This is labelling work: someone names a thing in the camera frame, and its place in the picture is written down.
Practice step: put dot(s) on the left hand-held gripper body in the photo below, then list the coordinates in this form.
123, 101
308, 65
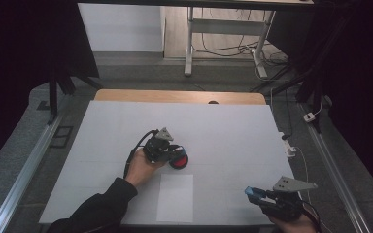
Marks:
157, 147

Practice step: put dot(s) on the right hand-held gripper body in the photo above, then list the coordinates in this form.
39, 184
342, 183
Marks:
285, 204

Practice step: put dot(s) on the round red ink pad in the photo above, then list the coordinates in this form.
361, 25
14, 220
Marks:
180, 161

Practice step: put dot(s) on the blue stamp cap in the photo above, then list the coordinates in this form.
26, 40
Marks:
255, 192

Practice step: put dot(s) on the white paper sheet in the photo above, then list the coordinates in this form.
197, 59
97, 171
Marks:
175, 198

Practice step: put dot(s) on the person's right hand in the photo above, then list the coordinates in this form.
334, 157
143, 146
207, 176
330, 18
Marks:
296, 226

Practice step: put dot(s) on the person's left hand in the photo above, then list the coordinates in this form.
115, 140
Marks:
142, 170

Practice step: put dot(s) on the white power strip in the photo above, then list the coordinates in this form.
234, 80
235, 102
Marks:
287, 145

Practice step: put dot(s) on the wooden table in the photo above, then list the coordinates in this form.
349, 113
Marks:
162, 96

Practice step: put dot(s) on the white foam board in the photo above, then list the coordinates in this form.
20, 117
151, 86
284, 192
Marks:
226, 129

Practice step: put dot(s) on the small white adapter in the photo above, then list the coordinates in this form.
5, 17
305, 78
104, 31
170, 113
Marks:
309, 117

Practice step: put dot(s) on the black stand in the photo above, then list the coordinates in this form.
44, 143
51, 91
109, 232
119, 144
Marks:
52, 97
307, 84

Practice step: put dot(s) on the black curtain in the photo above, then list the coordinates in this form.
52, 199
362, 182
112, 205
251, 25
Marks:
19, 58
359, 81

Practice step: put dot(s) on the aluminium rail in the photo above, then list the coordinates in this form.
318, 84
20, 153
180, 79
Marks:
336, 174
26, 171

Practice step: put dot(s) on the black square floor frame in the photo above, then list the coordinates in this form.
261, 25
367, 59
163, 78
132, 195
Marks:
61, 137

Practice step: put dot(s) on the white desk frame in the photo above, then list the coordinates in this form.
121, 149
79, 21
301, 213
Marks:
226, 26

